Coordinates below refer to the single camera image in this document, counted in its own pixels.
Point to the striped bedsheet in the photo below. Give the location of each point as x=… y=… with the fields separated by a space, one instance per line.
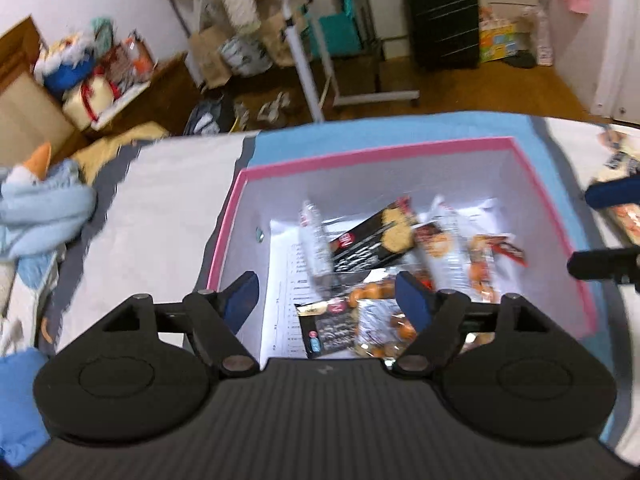
x=157 y=204

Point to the blue bowl with items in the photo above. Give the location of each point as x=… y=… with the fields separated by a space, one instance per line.
x=66 y=63

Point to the beige instant noodle packet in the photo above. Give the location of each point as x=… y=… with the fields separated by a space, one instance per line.
x=623 y=161

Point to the cream gift box red ribbon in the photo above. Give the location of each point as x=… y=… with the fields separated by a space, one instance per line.
x=88 y=101

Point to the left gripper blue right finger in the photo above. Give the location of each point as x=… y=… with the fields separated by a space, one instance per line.
x=415 y=301

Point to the wooden rolling side table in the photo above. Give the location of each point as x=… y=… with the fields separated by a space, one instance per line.
x=312 y=28

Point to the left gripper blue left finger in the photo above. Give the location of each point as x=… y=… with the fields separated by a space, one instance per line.
x=239 y=299

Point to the blue penguin plush toy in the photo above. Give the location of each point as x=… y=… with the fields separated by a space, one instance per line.
x=43 y=208

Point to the teal tote bag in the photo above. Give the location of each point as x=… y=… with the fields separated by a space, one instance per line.
x=339 y=30

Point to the brown paper bag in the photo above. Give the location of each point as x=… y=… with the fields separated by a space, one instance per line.
x=205 y=47

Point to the black suitcase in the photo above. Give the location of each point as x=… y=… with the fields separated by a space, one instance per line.
x=443 y=34

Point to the black cracker pack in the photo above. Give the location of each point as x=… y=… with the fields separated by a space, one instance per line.
x=327 y=326
x=377 y=241

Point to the white snack bar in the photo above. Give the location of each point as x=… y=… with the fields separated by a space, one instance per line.
x=442 y=248
x=494 y=255

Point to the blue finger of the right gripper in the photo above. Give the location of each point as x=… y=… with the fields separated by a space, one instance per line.
x=604 y=195
x=620 y=265

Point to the quail egg bag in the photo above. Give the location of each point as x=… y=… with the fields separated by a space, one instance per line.
x=376 y=326

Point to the printed paper sheet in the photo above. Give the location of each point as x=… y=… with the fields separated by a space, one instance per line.
x=288 y=283

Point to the wooden nightstand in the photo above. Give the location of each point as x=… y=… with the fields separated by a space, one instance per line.
x=167 y=99

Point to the grey snack bar middle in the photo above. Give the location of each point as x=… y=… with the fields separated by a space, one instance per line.
x=315 y=247

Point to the pink storage box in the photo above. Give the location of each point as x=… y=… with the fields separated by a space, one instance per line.
x=359 y=184

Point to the colourful gift box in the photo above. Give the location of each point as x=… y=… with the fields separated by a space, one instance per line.
x=502 y=35

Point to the wooden headboard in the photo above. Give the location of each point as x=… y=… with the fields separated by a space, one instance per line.
x=30 y=116

